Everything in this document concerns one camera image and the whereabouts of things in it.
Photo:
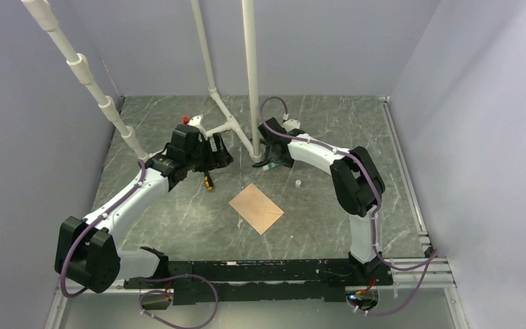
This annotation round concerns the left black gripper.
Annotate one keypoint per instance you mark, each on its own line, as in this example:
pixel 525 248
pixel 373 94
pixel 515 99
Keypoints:
pixel 223 157

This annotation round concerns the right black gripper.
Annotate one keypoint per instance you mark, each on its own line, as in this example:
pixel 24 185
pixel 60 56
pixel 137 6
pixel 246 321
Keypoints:
pixel 284 161

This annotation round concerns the green white glue stick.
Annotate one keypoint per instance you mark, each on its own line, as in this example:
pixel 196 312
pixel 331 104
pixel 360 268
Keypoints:
pixel 269 166

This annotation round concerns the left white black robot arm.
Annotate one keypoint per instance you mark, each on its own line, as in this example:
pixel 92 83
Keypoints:
pixel 87 251

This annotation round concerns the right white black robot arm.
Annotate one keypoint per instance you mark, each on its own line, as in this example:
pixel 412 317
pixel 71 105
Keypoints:
pixel 356 180

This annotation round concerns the black grey pliers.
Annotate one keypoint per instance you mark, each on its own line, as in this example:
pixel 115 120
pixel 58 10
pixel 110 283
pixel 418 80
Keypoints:
pixel 265 158

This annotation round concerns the yellow black screwdriver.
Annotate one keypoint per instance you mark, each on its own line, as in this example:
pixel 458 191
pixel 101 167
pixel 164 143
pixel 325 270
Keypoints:
pixel 208 181

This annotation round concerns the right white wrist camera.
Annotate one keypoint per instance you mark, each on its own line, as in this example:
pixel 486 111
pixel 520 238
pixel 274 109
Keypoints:
pixel 291 124

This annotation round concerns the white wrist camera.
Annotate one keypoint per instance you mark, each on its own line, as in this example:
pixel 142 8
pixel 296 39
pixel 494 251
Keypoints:
pixel 291 124
pixel 193 121

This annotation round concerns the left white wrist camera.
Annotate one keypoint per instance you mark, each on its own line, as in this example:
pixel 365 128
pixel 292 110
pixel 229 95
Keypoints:
pixel 193 121

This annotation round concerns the white PVC pipe frame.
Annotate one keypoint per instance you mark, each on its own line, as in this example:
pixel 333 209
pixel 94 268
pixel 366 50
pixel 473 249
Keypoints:
pixel 140 27

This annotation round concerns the aluminium table frame rail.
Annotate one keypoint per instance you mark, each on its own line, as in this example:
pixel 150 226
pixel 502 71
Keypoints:
pixel 427 272

